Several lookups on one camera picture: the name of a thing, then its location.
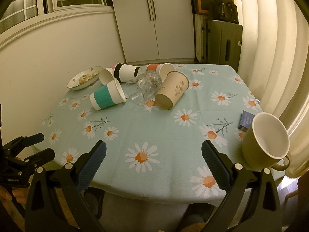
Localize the clear glass mug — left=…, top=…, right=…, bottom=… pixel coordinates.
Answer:
left=125, top=70, right=163, bottom=105

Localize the orange banded paper cup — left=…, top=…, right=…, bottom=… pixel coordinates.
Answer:
left=146, top=63, right=175, bottom=82

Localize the small blue box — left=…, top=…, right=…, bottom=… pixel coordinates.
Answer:
left=238, top=110, right=255, bottom=131

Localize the pink banded paper cup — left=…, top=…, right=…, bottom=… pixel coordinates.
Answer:
left=99, top=66, right=115, bottom=85

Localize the black bag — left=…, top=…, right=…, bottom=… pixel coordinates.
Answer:
left=208, top=0, right=239, bottom=24

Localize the cream curtain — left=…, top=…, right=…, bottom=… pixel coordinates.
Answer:
left=235, top=0, right=308, bottom=178

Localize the white double door cabinet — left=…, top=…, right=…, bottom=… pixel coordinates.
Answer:
left=113, top=0, right=195, bottom=64

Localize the olive ceramic mug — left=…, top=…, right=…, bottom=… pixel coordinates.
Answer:
left=241, top=112, right=291, bottom=171

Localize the teal banded paper cup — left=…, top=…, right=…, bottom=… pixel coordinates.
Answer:
left=90, top=78, right=126, bottom=111

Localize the white bowl with flowers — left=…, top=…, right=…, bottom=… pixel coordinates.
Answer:
left=66, top=66, right=103, bottom=91

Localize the black banded paper cup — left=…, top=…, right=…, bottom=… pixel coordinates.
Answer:
left=114, top=63, right=142, bottom=82

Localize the person's hand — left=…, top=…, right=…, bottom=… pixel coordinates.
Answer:
left=0, top=186, right=29, bottom=206

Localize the beige floral paper cup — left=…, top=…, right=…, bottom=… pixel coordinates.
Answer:
left=154, top=70, right=189, bottom=109

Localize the daisy print tablecloth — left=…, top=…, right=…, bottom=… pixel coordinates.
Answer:
left=32, top=63, right=285, bottom=205

